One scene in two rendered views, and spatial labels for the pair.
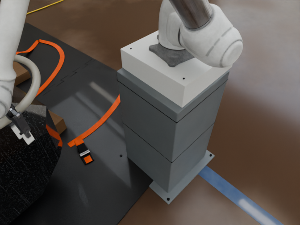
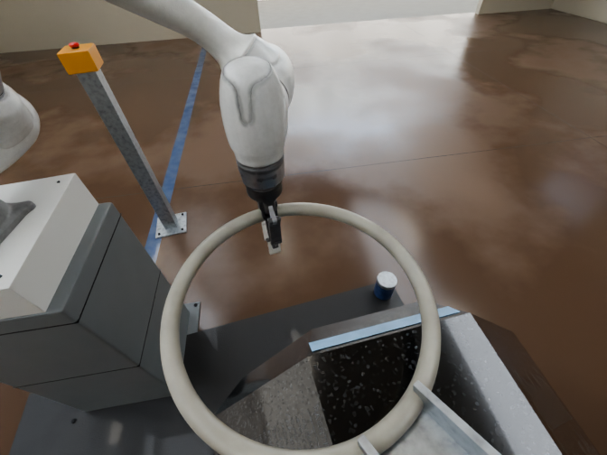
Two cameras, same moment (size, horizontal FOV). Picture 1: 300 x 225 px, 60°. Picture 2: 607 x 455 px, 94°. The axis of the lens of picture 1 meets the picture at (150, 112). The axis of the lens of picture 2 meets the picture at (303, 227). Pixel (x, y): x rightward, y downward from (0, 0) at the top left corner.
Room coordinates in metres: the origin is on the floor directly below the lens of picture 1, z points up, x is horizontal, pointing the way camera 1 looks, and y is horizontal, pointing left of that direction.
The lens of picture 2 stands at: (0.89, 0.83, 1.41)
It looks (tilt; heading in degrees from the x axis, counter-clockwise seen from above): 47 degrees down; 218
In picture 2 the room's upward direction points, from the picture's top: 3 degrees counter-clockwise
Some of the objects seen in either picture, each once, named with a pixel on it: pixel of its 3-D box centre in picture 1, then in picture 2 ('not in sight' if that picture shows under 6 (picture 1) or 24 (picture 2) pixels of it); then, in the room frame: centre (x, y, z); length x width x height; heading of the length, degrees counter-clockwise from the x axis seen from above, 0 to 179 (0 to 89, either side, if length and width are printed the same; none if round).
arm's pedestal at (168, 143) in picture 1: (168, 121); (97, 320); (0.99, -0.11, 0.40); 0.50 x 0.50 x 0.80; 45
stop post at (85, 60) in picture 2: not in sight; (135, 158); (0.37, -0.75, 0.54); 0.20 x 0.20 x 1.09; 52
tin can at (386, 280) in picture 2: not in sight; (385, 285); (0.02, 0.67, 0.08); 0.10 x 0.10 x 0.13
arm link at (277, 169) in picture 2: not in sight; (261, 165); (0.57, 0.48, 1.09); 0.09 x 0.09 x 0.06
